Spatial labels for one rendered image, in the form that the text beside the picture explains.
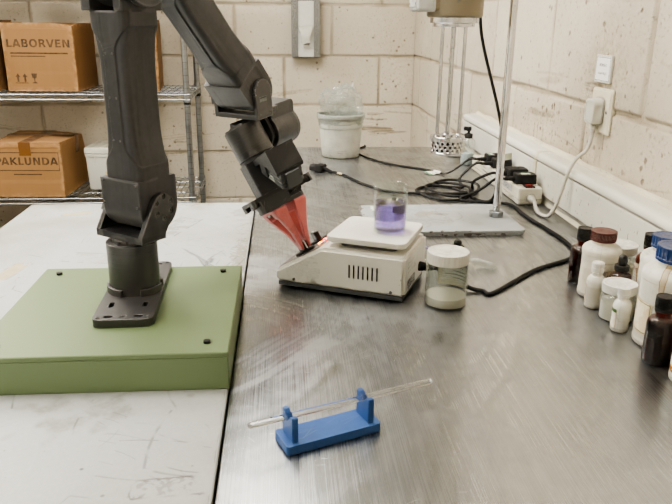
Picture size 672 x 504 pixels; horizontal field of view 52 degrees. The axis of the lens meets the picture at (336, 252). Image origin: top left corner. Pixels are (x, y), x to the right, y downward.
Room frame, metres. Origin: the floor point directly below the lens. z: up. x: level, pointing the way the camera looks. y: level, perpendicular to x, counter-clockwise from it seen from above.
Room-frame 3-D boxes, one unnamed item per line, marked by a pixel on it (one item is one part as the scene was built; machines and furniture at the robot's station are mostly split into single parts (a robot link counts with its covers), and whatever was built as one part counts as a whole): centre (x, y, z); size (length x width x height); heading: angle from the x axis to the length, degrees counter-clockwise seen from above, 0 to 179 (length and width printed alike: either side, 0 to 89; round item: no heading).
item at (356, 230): (1.00, -0.06, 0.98); 0.12 x 0.12 x 0.01; 70
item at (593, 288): (0.92, -0.37, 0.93); 0.03 x 0.03 x 0.07
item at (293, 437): (0.59, 0.01, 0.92); 0.10 x 0.03 x 0.04; 116
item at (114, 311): (0.83, 0.26, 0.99); 0.20 x 0.07 x 0.08; 6
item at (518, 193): (1.68, -0.41, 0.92); 0.40 x 0.06 x 0.04; 4
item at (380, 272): (1.00, -0.04, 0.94); 0.22 x 0.13 x 0.08; 70
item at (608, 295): (0.87, -0.38, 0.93); 0.05 x 0.05 x 0.05
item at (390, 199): (0.99, -0.08, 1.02); 0.06 x 0.05 x 0.08; 1
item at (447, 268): (0.92, -0.16, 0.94); 0.06 x 0.06 x 0.08
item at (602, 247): (0.96, -0.39, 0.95); 0.06 x 0.06 x 0.10
